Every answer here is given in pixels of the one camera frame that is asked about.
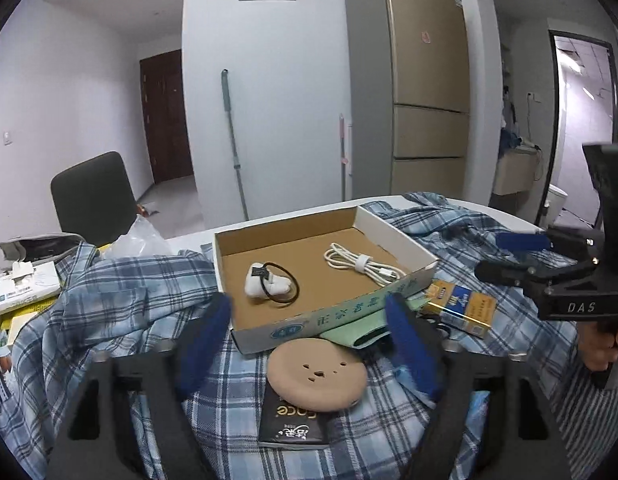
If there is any white vanity cabinet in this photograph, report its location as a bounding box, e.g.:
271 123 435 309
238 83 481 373
492 147 540 196

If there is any yellow book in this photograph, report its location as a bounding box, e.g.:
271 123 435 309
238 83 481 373
0 300 57 343

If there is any white toilet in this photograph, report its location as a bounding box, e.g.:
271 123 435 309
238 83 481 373
546 184 569 226

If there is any grey bag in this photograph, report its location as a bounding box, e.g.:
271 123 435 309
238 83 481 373
0 232 87 263

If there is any white coiled cable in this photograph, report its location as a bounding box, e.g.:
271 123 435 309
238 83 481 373
323 242 406 286

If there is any light green pouch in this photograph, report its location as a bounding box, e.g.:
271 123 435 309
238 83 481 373
319 297 430 350

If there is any clear plastic bag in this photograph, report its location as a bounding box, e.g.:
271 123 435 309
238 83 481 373
100 215 172 260

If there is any brown wooden door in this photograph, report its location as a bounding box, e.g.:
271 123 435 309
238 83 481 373
140 50 195 185

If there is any yellow cigarette pack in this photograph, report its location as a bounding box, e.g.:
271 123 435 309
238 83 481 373
420 280 497 338

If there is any gold refrigerator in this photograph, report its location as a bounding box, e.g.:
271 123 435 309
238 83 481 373
344 0 471 201

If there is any person's right hand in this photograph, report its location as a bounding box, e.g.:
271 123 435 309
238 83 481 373
579 319 618 376

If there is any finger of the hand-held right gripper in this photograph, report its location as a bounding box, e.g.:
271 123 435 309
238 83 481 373
494 227 597 257
474 256 599 288

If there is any blue plaid shirt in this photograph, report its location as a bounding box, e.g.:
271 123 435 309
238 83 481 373
0 191 610 480

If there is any pink white mop handle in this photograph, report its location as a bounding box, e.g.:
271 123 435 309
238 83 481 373
337 113 351 201

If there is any shallow cardboard box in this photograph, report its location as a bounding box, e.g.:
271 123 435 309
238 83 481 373
212 204 440 356

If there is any dark grey chair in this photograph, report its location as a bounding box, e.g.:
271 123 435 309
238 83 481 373
50 151 138 248

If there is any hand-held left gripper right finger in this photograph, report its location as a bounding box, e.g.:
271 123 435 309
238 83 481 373
383 291 577 480

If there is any black packet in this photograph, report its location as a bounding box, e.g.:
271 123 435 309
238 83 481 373
257 387 330 448

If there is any white tissue pack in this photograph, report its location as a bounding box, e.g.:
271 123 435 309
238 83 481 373
0 260 62 318

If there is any beige round cushion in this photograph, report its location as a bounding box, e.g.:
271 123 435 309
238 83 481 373
266 337 368 414

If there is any green mop handle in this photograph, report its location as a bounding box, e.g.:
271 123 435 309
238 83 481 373
220 69 250 221

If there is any black hair tie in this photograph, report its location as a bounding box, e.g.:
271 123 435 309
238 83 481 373
261 261 301 306

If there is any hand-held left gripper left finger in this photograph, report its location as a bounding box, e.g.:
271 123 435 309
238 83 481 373
48 291 233 480

